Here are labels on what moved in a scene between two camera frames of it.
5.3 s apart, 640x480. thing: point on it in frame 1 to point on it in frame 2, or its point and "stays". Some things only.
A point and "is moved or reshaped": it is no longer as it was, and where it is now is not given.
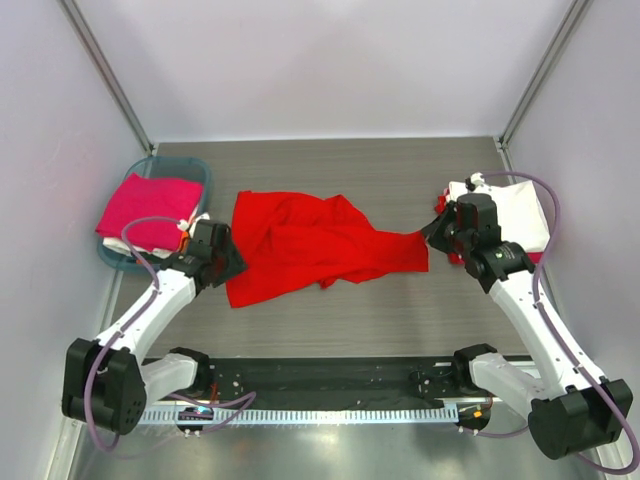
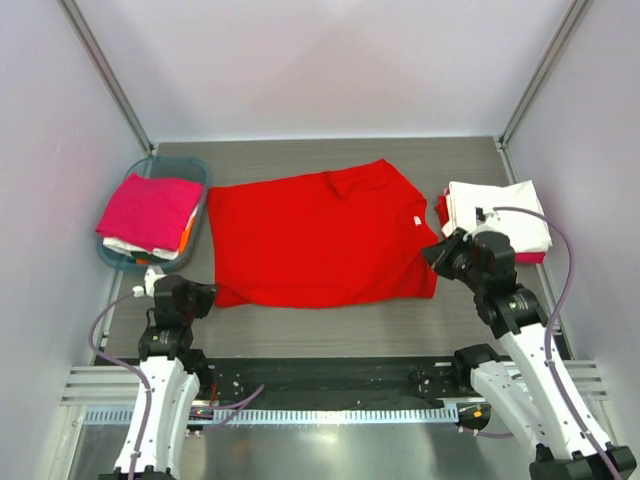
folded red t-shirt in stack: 440,208 stays
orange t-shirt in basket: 184,241 stays
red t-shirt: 289,242 is moved or reshaped
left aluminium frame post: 106,71 stays
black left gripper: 228,259 to 201,296
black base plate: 324,383 stays
